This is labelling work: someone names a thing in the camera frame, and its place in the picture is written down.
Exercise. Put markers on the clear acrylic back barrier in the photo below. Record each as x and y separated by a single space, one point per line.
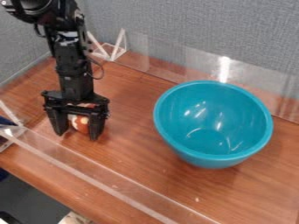
180 63

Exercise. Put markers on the blue plastic bowl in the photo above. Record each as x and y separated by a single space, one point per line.
214 123

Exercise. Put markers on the clear acrylic barrier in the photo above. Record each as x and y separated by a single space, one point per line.
180 63
90 188

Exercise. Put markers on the clear acrylic corner bracket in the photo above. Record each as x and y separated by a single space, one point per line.
109 51

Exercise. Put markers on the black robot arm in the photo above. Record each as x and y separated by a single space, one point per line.
59 22

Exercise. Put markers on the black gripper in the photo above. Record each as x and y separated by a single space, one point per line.
77 99

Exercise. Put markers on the clear acrylic front barrier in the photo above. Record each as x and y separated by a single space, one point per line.
90 188

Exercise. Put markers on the red toy mushroom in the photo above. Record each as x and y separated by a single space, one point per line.
79 122

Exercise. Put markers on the clear acrylic left bracket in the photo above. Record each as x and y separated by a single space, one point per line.
11 126

